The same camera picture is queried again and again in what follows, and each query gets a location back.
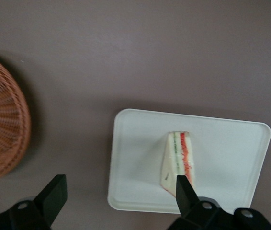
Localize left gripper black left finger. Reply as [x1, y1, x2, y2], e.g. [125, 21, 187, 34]
[7, 174, 68, 230]

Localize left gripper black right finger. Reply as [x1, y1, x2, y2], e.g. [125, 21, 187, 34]
[168, 174, 235, 230]

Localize triangular sandwich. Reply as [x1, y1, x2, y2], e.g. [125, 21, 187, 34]
[159, 130, 196, 198]

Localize beige plastic tray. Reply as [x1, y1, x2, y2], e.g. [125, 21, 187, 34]
[107, 108, 271, 215]

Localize reddish brown wicker basket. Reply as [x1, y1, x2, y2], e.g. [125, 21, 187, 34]
[0, 48, 32, 185]

